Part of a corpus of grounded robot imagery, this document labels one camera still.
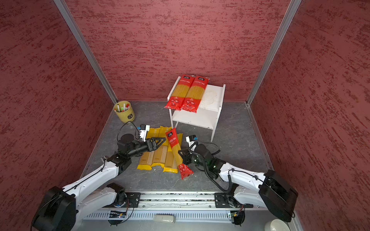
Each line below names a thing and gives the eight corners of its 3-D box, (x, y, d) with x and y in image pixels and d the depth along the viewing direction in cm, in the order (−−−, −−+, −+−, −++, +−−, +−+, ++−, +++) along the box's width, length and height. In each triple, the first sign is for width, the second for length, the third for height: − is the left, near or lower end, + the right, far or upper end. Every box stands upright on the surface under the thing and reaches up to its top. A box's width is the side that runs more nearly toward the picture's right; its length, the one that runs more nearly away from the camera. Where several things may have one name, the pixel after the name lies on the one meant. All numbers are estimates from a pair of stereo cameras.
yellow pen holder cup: (118, 124, 107) (110, 112, 96) (123, 113, 114) (116, 100, 103) (134, 124, 107) (128, 112, 96) (137, 113, 114) (132, 100, 103)
